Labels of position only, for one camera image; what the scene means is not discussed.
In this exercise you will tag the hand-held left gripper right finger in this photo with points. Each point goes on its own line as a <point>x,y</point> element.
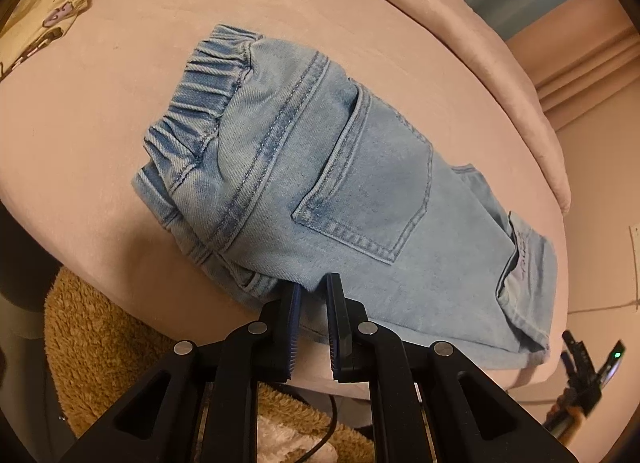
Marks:
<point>332,338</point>

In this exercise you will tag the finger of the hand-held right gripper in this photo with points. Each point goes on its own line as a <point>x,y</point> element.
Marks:
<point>577,358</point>

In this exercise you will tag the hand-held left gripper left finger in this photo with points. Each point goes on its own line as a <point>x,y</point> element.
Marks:
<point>292,338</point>

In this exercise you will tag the light blue denim pants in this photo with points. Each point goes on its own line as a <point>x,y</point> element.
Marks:
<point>360,183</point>

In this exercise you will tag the white fluffy cloth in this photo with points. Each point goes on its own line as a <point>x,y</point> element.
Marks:
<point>280,438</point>

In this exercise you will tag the brown fluffy rug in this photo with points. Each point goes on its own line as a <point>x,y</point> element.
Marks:
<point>100,343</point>

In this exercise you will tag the pink bed blanket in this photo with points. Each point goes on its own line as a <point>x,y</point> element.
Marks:
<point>100,143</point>

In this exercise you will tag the cream printed cloth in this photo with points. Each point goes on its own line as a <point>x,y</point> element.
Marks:
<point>40,18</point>

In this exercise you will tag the white wall power strip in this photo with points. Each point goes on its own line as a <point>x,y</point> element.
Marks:
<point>636,234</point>

